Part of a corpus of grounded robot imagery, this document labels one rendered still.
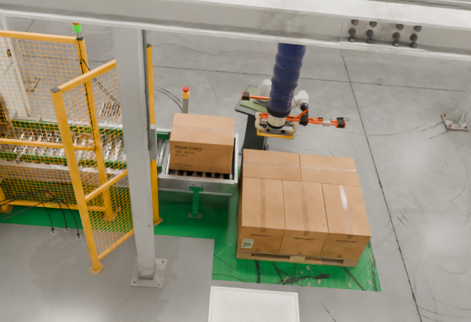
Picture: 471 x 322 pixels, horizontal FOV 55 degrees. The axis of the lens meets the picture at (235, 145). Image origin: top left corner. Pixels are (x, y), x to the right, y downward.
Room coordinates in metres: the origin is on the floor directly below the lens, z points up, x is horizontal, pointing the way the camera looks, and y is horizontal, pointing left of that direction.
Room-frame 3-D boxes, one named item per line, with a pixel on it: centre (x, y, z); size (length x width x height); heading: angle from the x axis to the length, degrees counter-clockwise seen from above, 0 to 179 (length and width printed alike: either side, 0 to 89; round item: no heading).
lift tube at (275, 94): (3.22, -0.35, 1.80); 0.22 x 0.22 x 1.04
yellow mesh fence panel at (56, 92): (2.43, 0.93, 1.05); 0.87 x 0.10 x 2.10; 146
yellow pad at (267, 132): (3.13, -0.35, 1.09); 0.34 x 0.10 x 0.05; 92
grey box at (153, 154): (2.25, 0.66, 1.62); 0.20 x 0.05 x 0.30; 94
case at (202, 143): (3.20, 0.33, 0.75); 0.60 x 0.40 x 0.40; 94
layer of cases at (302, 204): (2.95, -0.71, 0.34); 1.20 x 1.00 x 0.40; 94
